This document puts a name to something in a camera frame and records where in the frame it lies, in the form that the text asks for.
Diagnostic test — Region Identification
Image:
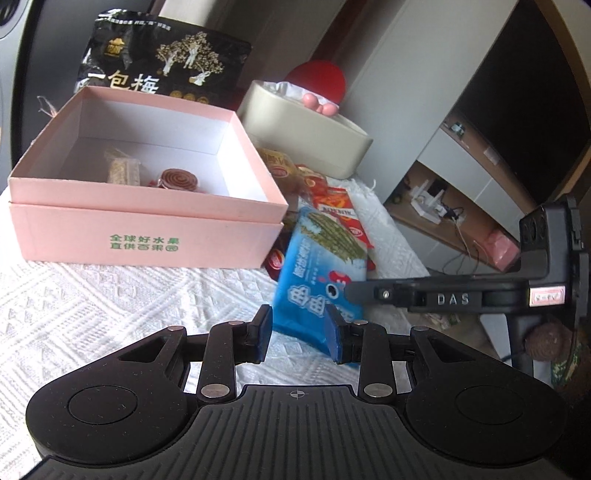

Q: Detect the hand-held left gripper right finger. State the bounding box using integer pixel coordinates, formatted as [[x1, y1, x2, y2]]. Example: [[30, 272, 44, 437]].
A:
[[323, 305, 476, 400]]

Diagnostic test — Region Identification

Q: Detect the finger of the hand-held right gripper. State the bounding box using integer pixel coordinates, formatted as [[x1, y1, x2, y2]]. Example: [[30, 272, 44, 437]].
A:
[[344, 278, 428, 309]]

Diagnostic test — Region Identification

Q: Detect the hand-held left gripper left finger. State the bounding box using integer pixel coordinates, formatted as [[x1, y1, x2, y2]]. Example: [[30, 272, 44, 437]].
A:
[[119, 305, 274, 401]]

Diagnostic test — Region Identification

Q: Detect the blue snack packet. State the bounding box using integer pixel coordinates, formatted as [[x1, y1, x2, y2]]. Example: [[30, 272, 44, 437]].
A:
[[271, 205, 371, 366]]

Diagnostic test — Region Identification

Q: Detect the red and white snack packet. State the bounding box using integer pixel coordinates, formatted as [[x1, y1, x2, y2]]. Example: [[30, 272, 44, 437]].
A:
[[314, 185, 378, 274]]

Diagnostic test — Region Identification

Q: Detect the yellow bread packet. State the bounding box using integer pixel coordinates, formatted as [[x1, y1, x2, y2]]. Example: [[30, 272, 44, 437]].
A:
[[256, 147, 302, 186]]

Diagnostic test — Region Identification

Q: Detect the pink cardboard box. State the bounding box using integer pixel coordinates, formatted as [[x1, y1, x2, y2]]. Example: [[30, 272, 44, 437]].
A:
[[9, 85, 289, 269]]

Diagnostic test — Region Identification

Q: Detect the small pink box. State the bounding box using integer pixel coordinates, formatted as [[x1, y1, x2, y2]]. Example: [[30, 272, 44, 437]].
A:
[[480, 228, 521, 269]]

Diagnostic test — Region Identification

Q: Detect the brown textured ball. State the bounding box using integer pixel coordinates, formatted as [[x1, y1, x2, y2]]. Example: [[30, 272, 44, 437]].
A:
[[523, 323, 563, 361]]

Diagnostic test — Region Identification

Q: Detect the green patterned cloth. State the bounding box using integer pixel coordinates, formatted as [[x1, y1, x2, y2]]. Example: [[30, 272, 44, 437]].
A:
[[551, 332, 591, 407]]

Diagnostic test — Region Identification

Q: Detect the wooden television cabinet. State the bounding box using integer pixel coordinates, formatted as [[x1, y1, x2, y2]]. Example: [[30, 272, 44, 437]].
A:
[[383, 105, 591, 278]]

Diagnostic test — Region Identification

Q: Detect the white router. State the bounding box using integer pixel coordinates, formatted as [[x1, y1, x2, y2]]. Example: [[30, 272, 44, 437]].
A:
[[410, 181, 459, 225]]

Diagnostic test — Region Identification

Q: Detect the beige tissue container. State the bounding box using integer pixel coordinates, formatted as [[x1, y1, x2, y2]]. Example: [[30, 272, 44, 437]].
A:
[[237, 79, 374, 179]]

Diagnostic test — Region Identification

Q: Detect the white textured tablecloth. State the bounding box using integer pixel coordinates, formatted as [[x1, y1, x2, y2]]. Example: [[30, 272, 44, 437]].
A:
[[0, 174, 431, 467]]

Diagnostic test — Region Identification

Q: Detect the brown swirl roll snack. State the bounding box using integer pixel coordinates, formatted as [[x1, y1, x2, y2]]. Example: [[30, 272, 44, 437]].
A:
[[158, 167, 205, 192]]

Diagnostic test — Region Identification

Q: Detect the pink toy figure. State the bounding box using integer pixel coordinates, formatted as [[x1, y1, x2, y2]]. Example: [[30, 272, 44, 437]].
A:
[[302, 91, 341, 117]]

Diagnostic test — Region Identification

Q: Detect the black television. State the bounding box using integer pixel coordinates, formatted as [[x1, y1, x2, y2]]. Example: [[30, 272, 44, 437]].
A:
[[455, 0, 591, 207]]

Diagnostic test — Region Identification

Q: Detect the red round object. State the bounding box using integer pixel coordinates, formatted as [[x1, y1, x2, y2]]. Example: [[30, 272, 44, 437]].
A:
[[284, 60, 347, 105]]

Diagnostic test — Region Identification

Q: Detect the white tissue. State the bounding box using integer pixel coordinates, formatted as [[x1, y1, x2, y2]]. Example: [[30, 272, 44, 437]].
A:
[[262, 80, 306, 100]]

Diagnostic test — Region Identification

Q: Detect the cereal bar packet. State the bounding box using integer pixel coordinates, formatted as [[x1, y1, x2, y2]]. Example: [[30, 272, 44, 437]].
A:
[[104, 148, 142, 186]]

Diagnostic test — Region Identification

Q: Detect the large black snack bag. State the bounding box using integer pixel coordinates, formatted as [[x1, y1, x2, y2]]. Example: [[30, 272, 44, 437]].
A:
[[75, 11, 253, 112]]

